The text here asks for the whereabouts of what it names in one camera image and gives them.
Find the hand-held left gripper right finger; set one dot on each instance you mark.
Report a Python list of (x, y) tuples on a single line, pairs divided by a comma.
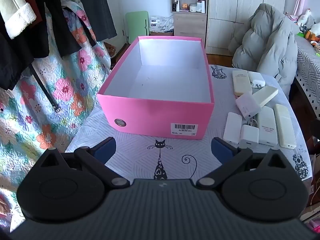
[(221, 149)]

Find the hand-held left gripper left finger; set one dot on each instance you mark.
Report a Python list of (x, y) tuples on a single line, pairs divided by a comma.
[(106, 148)]

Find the large white power adapter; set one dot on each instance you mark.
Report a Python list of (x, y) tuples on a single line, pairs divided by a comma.
[(246, 105)]

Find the pink cardboard box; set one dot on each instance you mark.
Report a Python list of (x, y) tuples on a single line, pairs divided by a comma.
[(150, 116)]

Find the white power bank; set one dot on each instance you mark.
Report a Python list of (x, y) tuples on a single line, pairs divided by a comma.
[(232, 128)]

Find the small white charger block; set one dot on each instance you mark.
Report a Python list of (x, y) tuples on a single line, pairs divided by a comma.
[(248, 137)]

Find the cat print tablecloth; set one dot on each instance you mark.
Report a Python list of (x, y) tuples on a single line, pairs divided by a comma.
[(140, 152)]

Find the white printed remote control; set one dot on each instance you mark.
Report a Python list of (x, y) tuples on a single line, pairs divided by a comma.
[(267, 127)]

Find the long cream remote control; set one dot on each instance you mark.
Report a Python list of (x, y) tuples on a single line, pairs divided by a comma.
[(285, 127)]

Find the cream labelled remote control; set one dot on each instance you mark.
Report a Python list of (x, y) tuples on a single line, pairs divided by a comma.
[(240, 82)]

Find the floral quilt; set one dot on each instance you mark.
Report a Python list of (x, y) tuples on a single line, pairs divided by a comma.
[(62, 85)]

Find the black belt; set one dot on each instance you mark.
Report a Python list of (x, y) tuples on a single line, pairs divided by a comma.
[(46, 90)]

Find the patterned grey bed cover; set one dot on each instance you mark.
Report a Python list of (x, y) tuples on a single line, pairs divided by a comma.
[(308, 65)]

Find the grey puffer jacket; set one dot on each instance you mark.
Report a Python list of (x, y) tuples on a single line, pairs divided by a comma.
[(270, 37)]

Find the green folding stool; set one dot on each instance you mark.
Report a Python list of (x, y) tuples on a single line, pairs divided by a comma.
[(136, 26)]

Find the wooden shelf cabinet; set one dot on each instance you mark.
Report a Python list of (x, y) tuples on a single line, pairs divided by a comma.
[(190, 26)]

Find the black hanging coat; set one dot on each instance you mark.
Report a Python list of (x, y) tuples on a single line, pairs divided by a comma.
[(17, 55)]

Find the tissue packs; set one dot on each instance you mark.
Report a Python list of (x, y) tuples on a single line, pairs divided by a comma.
[(161, 23)]

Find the light wooden wardrobe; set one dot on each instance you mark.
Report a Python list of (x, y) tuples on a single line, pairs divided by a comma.
[(225, 10)]

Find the black hanging jacket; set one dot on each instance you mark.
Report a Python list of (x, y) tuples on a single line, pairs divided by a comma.
[(72, 10)]

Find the tall white bottle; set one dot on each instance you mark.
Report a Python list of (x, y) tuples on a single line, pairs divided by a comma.
[(203, 7)]

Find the white cream jar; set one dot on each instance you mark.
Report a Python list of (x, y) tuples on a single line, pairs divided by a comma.
[(192, 8)]

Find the small orange box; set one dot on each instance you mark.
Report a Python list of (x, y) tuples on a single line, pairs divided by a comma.
[(185, 5)]

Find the orange and white plush toy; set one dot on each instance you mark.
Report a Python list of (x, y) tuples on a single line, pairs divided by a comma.
[(314, 32)]

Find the white tube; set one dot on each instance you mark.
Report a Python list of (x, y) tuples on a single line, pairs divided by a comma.
[(178, 5)]

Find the white goose plush toy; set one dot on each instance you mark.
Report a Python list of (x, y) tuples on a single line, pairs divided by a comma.
[(305, 17)]

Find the cream coat with fleece cuff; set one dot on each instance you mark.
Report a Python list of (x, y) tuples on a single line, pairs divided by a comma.
[(12, 7)]

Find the white pronged wall charger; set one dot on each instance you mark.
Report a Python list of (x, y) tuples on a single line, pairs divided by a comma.
[(256, 78)]

